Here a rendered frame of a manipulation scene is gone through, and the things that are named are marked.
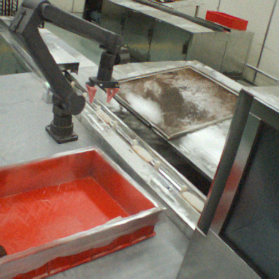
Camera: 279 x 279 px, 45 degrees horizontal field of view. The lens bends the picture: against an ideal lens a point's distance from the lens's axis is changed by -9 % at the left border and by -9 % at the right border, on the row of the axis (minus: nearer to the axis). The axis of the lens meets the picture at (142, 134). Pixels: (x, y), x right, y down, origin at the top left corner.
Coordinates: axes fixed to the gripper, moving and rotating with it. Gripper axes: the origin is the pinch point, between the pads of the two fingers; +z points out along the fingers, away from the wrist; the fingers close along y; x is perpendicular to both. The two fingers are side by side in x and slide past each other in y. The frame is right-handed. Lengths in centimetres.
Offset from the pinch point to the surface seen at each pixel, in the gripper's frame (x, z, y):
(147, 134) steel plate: 14.4, 8.5, -15.0
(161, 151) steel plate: 26.4, 8.7, -13.5
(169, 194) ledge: 54, 6, 4
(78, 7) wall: -702, 51, -294
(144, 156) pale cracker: 32.8, 5.5, -1.1
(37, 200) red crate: 40, 11, 38
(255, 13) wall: -237, -39, -370
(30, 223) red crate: 49, 11, 43
